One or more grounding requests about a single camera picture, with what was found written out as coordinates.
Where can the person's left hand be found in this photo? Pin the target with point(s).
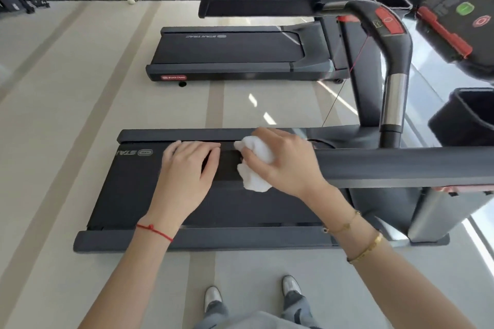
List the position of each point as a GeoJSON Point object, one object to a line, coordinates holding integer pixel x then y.
{"type": "Point", "coordinates": [181, 182]}

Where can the person's right hand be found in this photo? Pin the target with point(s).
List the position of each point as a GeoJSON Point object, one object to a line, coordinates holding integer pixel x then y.
{"type": "Point", "coordinates": [293, 166]}

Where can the person's left thumb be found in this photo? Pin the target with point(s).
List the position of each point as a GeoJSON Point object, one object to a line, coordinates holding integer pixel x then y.
{"type": "Point", "coordinates": [214, 166]}

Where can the person's right thumb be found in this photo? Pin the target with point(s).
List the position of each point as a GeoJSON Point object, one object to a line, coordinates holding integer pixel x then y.
{"type": "Point", "coordinates": [256, 168]}

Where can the white cleaning cloth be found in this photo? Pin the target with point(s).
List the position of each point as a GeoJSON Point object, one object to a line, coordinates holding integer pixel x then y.
{"type": "Point", "coordinates": [262, 151]}

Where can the black treadmill with console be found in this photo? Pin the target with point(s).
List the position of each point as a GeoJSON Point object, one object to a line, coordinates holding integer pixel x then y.
{"type": "Point", "coordinates": [231, 205]}

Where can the person's left forearm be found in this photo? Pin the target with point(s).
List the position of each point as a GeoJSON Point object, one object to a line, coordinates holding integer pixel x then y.
{"type": "Point", "coordinates": [135, 274]}

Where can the person's right forearm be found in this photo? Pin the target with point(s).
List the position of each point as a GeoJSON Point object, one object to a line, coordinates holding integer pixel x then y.
{"type": "Point", "coordinates": [386, 271]}

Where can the black treadmill with red label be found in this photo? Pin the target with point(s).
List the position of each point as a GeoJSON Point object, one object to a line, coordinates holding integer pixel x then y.
{"type": "Point", "coordinates": [231, 47]}

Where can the person's right white shoe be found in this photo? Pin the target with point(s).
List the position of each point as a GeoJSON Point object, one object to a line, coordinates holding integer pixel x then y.
{"type": "Point", "coordinates": [291, 286]}

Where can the person's white shoe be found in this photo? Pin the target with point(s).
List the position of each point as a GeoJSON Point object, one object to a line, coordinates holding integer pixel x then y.
{"type": "Point", "coordinates": [291, 286]}
{"type": "Point", "coordinates": [213, 298]}

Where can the person's left white shoe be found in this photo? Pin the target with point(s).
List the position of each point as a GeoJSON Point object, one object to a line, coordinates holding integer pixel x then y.
{"type": "Point", "coordinates": [213, 298]}

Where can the gold bangle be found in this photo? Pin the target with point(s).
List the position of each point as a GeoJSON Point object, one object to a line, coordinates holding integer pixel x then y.
{"type": "Point", "coordinates": [368, 250]}

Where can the grey trousers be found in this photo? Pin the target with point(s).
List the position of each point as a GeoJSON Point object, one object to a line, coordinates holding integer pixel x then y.
{"type": "Point", "coordinates": [297, 311]}

